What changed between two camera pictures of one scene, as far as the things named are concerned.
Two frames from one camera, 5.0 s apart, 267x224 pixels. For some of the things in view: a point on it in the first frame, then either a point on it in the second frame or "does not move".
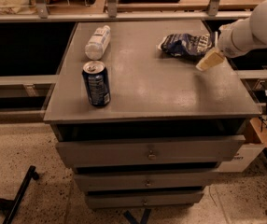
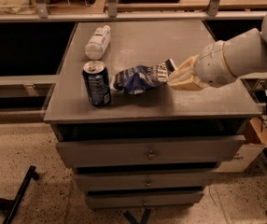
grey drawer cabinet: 144,112 does not move
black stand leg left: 10,206 does not move
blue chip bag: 185,44 -> 139,78
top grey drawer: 182,149 does not move
